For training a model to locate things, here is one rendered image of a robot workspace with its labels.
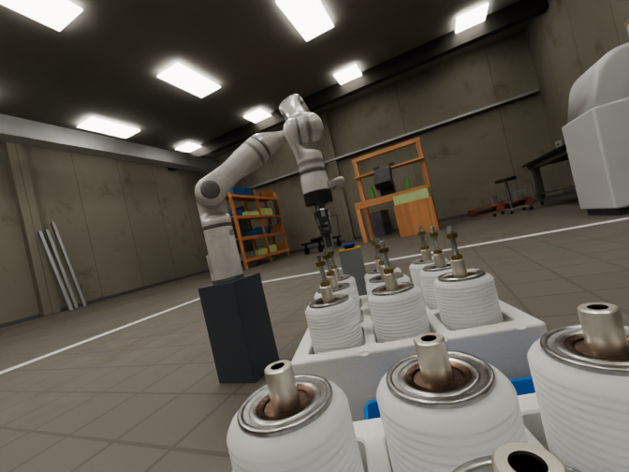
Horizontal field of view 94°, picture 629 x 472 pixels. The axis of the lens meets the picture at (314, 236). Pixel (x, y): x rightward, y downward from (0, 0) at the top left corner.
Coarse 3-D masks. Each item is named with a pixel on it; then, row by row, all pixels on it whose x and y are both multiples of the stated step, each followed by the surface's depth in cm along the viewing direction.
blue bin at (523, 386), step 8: (528, 376) 40; (520, 384) 40; (528, 384) 40; (520, 392) 40; (528, 392) 40; (376, 400) 43; (368, 408) 42; (376, 408) 42; (368, 416) 40; (376, 416) 42
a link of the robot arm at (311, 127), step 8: (296, 112) 82; (304, 112) 81; (312, 112) 78; (304, 120) 75; (312, 120) 74; (320, 120) 76; (304, 128) 74; (312, 128) 75; (320, 128) 75; (304, 136) 75; (312, 136) 76; (320, 136) 77
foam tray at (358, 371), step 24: (432, 312) 57; (504, 312) 49; (456, 336) 44; (480, 336) 43; (504, 336) 43; (528, 336) 42; (312, 360) 47; (336, 360) 46; (360, 360) 46; (384, 360) 45; (504, 360) 43; (336, 384) 47; (360, 384) 46; (360, 408) 46
